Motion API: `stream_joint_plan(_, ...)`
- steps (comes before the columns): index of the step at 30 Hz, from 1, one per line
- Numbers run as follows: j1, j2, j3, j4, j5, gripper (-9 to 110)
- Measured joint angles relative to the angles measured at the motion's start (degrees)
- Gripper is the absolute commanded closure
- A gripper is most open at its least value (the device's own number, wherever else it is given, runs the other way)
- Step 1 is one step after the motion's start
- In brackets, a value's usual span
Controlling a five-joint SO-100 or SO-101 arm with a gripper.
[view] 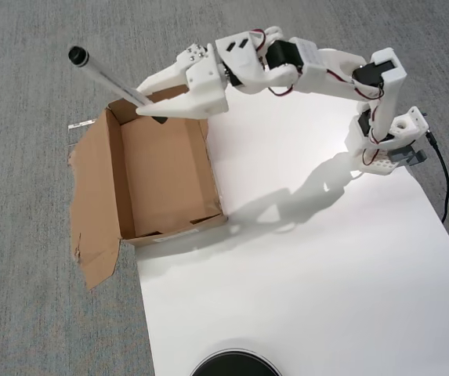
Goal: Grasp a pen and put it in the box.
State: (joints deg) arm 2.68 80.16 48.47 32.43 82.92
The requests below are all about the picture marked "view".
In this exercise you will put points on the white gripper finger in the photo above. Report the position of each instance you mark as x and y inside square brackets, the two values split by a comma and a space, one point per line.
[177, 107]
[173, 74]

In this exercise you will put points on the open brown cardboard box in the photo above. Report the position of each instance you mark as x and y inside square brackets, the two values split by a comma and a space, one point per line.
[161, 172]

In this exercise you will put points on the black round disc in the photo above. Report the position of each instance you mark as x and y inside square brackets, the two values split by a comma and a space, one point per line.
[236, 364]

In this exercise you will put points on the white marker pen black cap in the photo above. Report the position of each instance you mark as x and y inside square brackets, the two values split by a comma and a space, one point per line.
[106, 78]

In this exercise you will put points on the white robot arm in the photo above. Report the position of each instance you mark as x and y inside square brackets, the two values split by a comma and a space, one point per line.
[326, 66]

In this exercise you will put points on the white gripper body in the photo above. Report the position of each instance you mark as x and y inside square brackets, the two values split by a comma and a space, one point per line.
[204, 80]

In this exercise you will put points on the white paper strip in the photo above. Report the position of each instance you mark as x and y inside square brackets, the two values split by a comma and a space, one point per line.
[79, 125]

